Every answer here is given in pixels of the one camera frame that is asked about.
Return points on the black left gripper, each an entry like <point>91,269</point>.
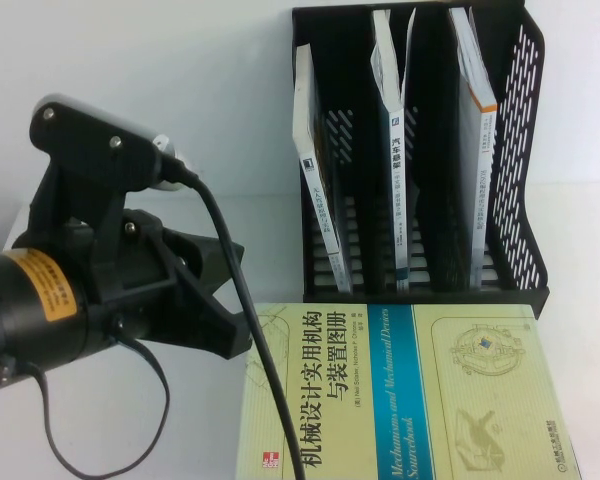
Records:
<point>135,270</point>

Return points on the white orange-edged ROS2 book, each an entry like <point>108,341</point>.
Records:
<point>480,165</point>

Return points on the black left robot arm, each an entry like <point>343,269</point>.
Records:
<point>10,340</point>

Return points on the thin white-spined book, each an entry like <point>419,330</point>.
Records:
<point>307,150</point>

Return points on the teal and white book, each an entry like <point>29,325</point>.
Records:
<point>397,175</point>

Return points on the yellow warning label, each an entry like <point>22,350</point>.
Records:
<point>45,285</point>

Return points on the pale yellow mechanisms handbook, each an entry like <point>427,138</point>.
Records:
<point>430,390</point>

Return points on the black plastic file rack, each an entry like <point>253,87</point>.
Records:
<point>520,150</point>

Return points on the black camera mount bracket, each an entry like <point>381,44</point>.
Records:
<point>65,210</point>

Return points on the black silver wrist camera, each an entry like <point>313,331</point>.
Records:
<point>95,140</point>

